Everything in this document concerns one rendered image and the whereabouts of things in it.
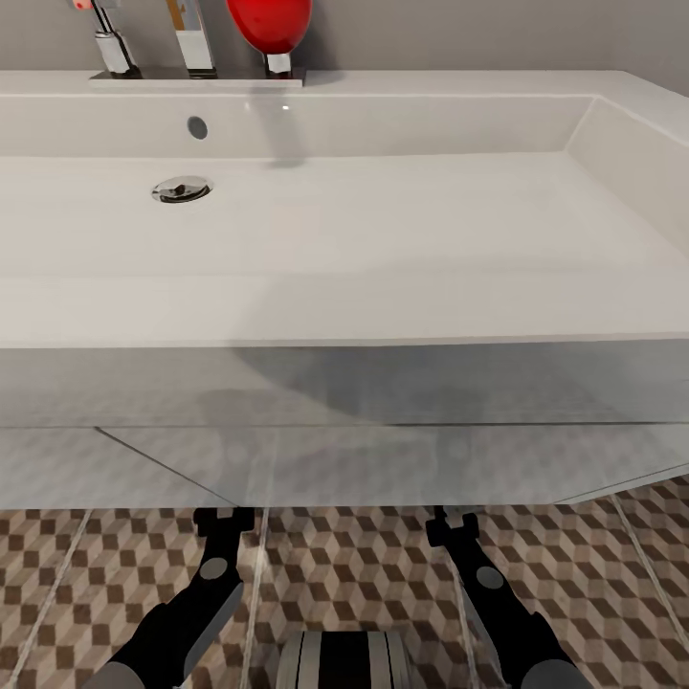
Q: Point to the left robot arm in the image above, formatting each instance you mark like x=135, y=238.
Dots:
x=173, y=637

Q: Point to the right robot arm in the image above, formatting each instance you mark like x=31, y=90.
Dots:
x=522, y=644

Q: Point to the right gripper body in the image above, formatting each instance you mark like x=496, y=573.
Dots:
x=440, y=533

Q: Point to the furniture sink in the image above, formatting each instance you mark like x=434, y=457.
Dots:
x=363, y=288

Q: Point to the robot trunk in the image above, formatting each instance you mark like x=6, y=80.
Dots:
x=344, y=660

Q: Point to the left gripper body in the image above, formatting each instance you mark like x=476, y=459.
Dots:
x=209, y=525

